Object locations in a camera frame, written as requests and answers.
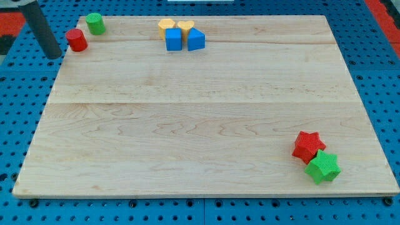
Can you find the red star block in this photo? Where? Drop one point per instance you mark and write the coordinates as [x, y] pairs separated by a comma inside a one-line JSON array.
[[307, 145]]

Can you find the green star block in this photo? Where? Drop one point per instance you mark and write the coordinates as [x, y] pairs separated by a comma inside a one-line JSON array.
[[324, 167]]

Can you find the blue triangle block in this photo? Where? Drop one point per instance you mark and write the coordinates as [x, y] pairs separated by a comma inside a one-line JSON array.
[[195, 40]]

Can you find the light wooden board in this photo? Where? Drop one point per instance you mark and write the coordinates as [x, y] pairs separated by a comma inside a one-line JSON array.
[[128, 119]]

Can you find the blue cube block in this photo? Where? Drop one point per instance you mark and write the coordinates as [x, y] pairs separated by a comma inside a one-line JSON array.
[[173, 38]]

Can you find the yellow heart block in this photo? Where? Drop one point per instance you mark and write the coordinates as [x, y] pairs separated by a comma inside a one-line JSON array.
[[185, 27]]

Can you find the yellow hexagon block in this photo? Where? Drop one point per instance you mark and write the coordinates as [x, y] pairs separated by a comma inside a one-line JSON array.
[[164, 24]]

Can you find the green cylinder block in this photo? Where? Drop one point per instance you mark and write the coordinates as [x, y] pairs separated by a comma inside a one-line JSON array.
[[95, 23]]

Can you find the red cylinder block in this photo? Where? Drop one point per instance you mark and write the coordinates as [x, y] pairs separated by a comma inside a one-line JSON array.
[[76, 40]]

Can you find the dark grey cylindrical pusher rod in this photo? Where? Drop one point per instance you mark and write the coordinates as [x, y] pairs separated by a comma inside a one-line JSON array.
[[38, 23]]

